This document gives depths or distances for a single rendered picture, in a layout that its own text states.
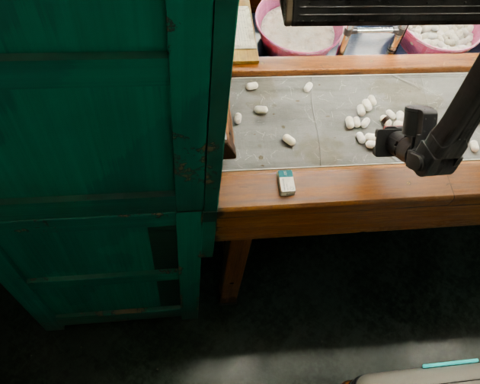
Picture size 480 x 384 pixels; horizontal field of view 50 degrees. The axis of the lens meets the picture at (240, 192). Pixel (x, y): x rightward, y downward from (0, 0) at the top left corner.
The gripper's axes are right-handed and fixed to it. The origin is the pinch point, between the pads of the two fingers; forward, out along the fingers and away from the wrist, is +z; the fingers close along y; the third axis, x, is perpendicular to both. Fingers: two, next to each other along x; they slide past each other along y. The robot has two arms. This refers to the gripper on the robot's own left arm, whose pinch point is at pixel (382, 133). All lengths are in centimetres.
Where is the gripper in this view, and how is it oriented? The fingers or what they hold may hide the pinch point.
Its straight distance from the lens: 132.2
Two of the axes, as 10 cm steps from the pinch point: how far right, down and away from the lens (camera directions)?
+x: 0.0, 9.4, 3.4
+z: -1.3, -3.4, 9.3
